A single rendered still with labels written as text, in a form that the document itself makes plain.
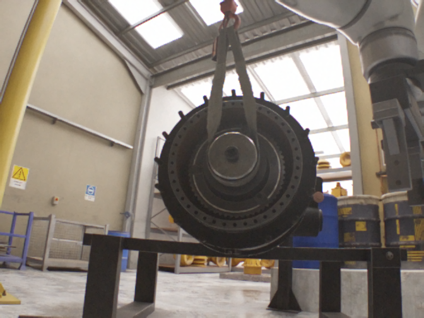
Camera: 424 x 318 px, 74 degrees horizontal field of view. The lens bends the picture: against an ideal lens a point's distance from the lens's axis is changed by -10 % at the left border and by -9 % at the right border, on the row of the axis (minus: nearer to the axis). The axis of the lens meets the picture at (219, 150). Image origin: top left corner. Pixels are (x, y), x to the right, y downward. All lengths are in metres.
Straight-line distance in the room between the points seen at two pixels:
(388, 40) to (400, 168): 0.20
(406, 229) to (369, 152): 2.09
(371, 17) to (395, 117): 0.18
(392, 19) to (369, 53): 0.06
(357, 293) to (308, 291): 0.51
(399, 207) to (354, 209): 0.52
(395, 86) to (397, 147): 0.09
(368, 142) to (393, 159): 5.33
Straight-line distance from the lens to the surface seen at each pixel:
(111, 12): 8.92
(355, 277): 3.46
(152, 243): 1.99
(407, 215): 3.95
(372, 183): 5.53
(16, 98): 3.33
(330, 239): 3.74
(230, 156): 0.85
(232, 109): 1.01
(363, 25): 0.53
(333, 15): 0.49
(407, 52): 0.51
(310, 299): 3.59
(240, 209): 0.99
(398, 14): 0.54
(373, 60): 0.50
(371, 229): 4.06
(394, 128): 0.40
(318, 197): 2.41
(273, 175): 1.01
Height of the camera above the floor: 0.58
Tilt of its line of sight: 19 degrees up
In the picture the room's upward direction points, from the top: 4 degrees clockwise
